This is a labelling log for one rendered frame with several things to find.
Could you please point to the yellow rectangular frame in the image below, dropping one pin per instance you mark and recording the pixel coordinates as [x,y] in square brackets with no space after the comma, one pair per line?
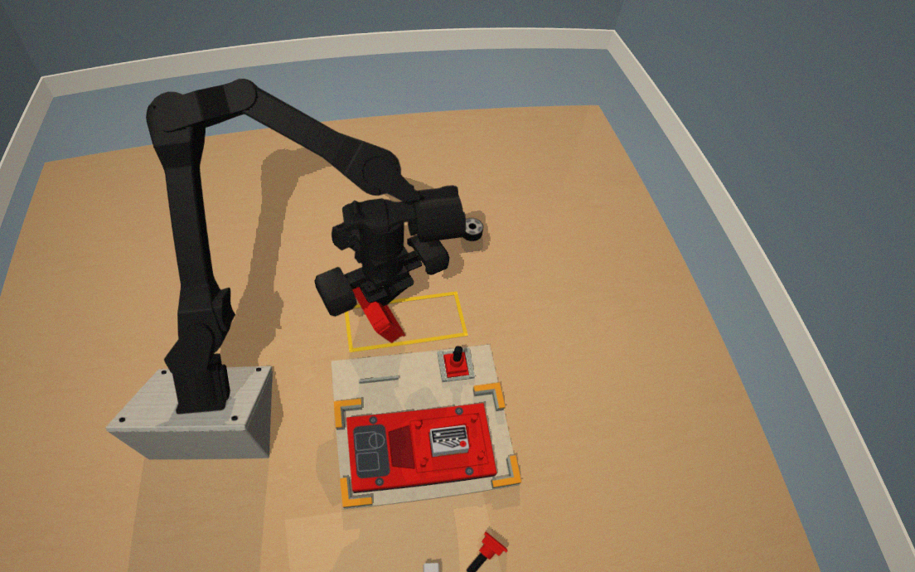
[348,328]

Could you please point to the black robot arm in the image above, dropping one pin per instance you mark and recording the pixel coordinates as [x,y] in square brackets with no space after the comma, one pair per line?
[177,125]

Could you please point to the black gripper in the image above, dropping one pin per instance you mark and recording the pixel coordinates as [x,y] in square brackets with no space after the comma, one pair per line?
[381,278]

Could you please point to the black toy tyre with white hub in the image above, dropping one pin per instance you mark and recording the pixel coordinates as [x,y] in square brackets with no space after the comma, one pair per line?
[474,229]

